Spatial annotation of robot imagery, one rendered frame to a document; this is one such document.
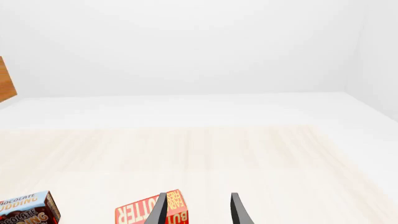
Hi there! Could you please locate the chocolate pudding box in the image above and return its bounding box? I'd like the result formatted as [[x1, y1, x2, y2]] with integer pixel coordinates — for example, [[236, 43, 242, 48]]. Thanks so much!
[[0, 190, 62, 224]]

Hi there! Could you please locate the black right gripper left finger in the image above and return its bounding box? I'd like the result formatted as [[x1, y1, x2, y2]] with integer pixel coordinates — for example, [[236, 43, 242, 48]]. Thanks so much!
[[143, 192, 169, 224]]

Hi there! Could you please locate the red butter box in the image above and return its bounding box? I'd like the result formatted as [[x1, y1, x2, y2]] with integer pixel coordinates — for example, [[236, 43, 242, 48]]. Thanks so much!
[[114, 189, 189, 224]]

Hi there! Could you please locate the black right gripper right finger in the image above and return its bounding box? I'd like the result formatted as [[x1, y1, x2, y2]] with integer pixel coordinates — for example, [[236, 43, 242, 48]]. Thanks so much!
[[230, 192, 256, 224]]

